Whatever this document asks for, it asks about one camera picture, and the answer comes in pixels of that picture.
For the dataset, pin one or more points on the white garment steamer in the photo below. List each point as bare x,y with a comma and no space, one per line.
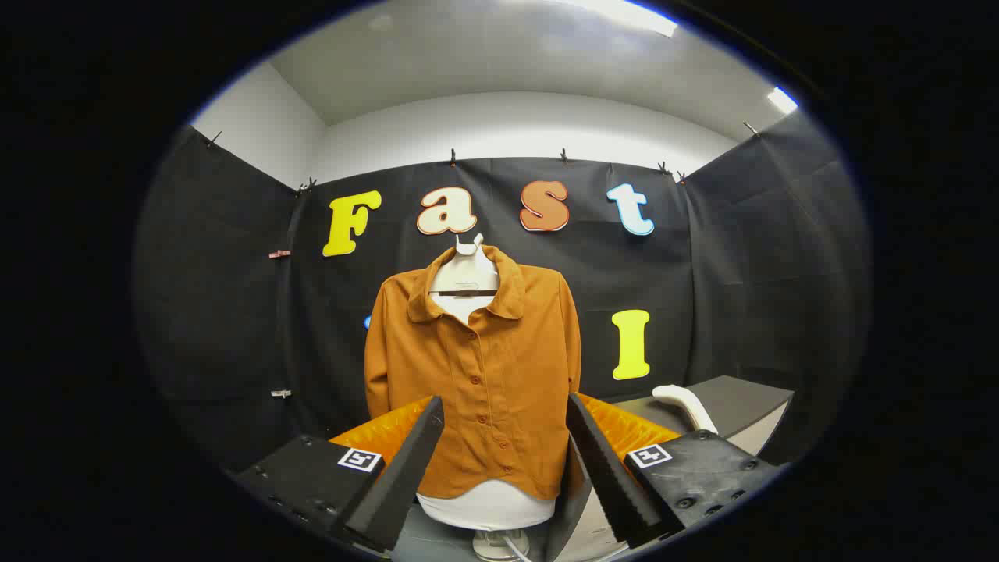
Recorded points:
687,402

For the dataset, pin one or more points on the white mannequin hanger stand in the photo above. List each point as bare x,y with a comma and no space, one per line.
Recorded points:
464,273

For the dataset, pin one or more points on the orange button-up shirt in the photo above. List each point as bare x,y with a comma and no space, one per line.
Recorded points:
499,375

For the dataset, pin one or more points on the small ceiling light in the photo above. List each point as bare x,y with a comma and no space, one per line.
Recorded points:
782,100

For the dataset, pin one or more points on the long ceiling light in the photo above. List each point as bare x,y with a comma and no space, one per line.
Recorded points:
628,16

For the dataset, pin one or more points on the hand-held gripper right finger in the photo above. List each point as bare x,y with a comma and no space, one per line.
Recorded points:
609,476

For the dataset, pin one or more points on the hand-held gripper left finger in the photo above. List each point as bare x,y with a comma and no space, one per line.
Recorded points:
406,476

